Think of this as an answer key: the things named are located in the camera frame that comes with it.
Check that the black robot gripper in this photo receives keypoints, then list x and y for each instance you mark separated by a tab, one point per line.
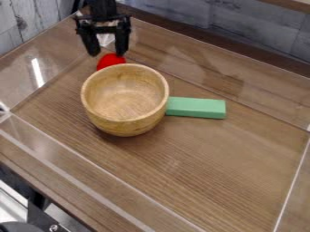
103	20

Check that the clear acrylic tray wall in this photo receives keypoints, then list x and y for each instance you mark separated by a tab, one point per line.
195	175

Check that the black metal table frame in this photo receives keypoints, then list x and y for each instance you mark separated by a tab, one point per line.
27	210

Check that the light wooden bowl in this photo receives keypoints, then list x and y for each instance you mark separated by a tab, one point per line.
124	99

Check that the red toy fruit green stem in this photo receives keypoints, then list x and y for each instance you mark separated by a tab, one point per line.
108	60

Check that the green rectangular block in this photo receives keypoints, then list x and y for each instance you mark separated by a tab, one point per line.
195	107

